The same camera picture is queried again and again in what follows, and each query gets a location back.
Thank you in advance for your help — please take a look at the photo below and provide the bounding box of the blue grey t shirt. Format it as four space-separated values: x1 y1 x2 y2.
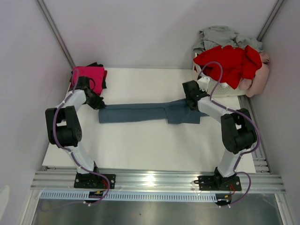
98 99 207 124

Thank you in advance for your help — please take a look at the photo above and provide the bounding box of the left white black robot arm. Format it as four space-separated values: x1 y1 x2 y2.
45 76 105 188

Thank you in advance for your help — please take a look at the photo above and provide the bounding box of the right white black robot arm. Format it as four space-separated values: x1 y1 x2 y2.
182 81 259 190

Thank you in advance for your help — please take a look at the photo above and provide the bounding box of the folded pink t shirt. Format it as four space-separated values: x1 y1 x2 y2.
71 66 105 93

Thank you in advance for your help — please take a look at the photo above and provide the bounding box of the white plastic laundry basket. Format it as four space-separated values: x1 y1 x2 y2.
193 63 246 97

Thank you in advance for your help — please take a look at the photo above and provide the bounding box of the folded black t shirt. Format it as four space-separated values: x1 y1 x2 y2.
69 62 108 90

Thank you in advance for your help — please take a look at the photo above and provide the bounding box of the light pink t shirt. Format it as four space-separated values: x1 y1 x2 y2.
239 52 270 98

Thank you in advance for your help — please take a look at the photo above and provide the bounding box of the left corner aluminium profile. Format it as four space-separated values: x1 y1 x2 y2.
35 0 75 68

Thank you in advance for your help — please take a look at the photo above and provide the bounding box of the corner aluminium profile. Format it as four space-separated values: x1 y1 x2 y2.
35 0 75 68
256 0 286 42

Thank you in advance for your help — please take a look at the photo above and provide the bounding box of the right corner aluminium profile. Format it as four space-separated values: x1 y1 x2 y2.
256 0 286 42

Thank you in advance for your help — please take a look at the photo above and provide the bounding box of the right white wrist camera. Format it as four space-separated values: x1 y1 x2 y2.
197 76 210 92

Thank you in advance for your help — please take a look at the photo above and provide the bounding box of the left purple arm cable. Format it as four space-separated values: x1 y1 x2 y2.
52 69 111 207

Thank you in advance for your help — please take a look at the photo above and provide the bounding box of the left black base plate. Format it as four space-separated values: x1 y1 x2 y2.
74 173 116 189

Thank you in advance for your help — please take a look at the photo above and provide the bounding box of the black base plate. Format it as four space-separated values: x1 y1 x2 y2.
194 175 242 191
74 173 116 189

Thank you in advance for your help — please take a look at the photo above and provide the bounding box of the aluminium mounting rail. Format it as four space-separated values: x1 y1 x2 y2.
30 167 286 194

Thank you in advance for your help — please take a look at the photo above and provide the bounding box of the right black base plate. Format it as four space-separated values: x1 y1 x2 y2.
194 175 242 191

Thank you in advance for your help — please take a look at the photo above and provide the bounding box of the right side aluminium rail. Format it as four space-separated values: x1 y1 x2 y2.
238 95 273 174

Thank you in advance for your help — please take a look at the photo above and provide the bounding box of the white slotted cable duct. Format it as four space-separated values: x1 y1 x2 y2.
39 190 218 203

